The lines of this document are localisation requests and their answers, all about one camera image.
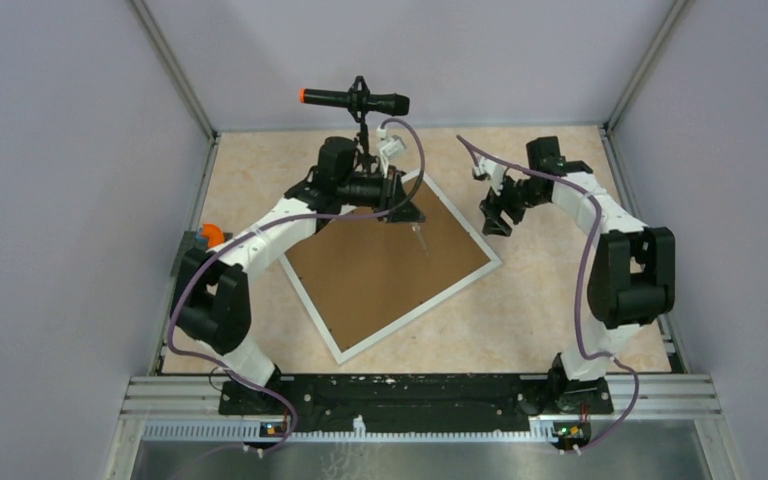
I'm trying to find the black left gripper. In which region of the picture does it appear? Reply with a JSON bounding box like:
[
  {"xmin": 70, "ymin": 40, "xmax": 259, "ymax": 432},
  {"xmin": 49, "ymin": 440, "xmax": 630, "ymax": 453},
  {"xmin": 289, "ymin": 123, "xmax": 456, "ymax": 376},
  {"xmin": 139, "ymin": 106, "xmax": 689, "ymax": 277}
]
[{"xmin": 337, "ymin": 164, "xmax": 424, "ymax": 223}]

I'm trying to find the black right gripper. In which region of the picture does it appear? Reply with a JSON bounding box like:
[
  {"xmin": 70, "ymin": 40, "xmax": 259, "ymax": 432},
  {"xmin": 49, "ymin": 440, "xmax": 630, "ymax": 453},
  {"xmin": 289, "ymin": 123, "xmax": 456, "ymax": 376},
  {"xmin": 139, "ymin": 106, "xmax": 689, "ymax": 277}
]
[{"xmin": 479, "ymin": 169, "xmax": 547, "ymax": 237}]

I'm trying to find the silver screwdriver tool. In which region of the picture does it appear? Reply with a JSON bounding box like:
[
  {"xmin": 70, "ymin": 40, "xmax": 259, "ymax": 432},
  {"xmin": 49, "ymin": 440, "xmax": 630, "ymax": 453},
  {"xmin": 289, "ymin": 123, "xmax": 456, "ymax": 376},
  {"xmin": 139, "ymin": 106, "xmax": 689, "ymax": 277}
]
[{"xmin": 411, "ymin": 222, "xmax": 430, "ymax": 257}]

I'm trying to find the white picture frame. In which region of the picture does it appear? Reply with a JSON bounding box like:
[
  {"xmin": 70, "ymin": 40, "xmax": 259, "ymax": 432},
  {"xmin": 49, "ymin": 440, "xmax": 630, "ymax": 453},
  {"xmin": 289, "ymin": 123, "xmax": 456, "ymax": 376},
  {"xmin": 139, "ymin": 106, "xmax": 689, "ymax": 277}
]
[{"xmin": 279, "ymin": 168, "xmax": 503, "ymax": 366}]

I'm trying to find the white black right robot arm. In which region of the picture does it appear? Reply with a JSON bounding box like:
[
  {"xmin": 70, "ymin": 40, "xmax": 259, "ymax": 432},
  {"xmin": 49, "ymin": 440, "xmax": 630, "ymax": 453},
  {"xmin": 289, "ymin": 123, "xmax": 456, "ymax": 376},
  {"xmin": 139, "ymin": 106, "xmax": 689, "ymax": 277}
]
[{"xmin": 470, "ymin": 137, "xmax": 676, "ymax": 412}]

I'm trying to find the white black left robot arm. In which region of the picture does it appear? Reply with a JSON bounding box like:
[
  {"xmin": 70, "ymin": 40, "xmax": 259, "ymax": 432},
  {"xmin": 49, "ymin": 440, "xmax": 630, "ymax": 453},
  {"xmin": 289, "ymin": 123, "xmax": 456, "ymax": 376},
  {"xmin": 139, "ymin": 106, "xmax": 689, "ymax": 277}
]
[{"xmin": 170, "ymin": 136, "xmax": 425, "ymax": 414}]

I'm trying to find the black microphone tripod stand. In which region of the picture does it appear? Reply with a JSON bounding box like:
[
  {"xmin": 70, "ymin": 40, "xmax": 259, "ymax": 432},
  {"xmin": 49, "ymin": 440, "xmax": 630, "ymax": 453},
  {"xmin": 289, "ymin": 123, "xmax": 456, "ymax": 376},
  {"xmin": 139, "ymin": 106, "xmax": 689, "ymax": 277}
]
[{"xmin": 354, "ymin": 119, "xmax": 376, "ymax": 174}]

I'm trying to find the black microphone orange tip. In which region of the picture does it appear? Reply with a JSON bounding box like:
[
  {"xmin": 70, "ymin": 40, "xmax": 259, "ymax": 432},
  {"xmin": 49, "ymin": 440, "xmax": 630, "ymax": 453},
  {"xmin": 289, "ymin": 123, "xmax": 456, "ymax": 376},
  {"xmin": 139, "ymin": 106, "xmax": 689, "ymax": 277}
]
[{"xmin": 299, "ymin": 88, "xmax": 410, "ymax": 116}]

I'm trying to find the orange curved toy block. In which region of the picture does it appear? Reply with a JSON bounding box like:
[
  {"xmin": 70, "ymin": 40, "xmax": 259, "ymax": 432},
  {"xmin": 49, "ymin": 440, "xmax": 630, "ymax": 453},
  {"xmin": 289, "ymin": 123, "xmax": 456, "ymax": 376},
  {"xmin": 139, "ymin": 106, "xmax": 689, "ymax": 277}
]
[{"xmin": 197, "ymin": 223, "xmax": 226, "ymax": 248}]

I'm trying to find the grey lego baseplate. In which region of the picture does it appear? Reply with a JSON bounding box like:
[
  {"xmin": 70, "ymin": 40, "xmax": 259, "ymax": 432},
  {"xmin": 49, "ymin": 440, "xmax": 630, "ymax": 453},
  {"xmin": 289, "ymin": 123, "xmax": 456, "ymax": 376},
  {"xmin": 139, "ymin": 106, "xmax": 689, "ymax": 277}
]
[{"xmin": 170, "ymin": 230, "xmax": 205, "ymax": 277}]

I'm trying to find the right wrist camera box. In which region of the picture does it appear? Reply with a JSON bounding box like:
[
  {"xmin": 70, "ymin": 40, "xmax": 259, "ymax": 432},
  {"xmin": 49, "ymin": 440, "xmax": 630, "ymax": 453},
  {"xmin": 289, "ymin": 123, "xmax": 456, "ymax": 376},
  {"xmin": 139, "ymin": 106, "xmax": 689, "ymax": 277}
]
[{"xmin": 472, "ymin": 156, "xmax": 507, "ymax": 195}]

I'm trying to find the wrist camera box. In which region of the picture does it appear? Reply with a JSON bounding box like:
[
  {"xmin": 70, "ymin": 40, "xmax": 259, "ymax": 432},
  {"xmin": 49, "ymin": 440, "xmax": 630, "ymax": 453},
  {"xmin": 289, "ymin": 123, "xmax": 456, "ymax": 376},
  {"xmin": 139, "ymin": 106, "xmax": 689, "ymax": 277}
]
[
  {"xmin": 376, "ymin": 126, "xmax": 406, "ymax": 161},
  {"xmin": 472, "ymin": 156, "xmax": 507, "ymax": 195}
]

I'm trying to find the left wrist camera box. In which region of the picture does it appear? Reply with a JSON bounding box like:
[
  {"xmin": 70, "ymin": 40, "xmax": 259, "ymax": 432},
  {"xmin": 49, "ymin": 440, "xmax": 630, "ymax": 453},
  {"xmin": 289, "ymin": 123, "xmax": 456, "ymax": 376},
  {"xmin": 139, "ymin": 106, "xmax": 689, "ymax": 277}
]
[{"xmin": 376, "ymin": 126, "xmax": 406, "ymax": 161}]

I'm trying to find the brown frame backing board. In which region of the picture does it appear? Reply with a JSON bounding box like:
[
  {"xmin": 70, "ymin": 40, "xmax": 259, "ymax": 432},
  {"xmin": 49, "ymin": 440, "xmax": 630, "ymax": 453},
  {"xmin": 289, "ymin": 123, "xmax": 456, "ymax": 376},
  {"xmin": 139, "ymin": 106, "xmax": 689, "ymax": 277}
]
[{"xmin": 286, "ymin": 180, "xmax": 493, "ymax": 354}]

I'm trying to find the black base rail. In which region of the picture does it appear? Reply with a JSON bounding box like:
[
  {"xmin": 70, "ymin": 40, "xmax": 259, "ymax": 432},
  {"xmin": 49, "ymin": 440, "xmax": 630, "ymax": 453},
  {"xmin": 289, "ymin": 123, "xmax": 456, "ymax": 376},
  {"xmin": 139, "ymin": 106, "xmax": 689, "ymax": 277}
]
[{"xmin": 218, "ymin": 373, "xmax": 614, "ymax": 434}]

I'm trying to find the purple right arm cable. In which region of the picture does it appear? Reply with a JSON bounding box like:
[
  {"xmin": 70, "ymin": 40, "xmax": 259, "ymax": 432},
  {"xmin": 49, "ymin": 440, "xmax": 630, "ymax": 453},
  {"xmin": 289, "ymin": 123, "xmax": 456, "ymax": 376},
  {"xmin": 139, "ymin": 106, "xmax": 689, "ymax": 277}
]
[{"xmin": 456, "ymin": 135, "xmax": 642, "ymax": 455}]

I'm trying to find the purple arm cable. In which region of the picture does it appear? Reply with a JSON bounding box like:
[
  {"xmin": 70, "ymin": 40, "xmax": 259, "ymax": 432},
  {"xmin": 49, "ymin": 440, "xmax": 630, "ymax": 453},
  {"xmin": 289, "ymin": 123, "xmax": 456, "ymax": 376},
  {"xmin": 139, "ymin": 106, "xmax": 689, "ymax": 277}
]
[
  {"xmin": 456, "ymin": 135, "xmax": 642, "ymax": 455},
  {"xmin": 166, "ymin": 117, "xmax": 427, "ymax": 458}
]

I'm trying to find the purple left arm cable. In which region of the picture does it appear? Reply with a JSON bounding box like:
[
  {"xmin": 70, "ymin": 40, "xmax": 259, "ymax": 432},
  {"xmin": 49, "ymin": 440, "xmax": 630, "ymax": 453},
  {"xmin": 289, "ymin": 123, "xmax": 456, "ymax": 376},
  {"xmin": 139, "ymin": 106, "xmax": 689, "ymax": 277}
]
[{"xmin": 166, "ymin": 117, "xmax": 427, "ymax": 458}]

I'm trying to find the aluminium front rail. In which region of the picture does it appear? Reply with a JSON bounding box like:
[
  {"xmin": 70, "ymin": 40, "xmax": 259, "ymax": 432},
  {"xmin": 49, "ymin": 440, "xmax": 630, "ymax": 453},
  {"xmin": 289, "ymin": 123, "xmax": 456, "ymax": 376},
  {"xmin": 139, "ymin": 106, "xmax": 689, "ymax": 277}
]
[{"xmin": 104, "ymin": 374, "xmax": 748, "ymax": 479}]

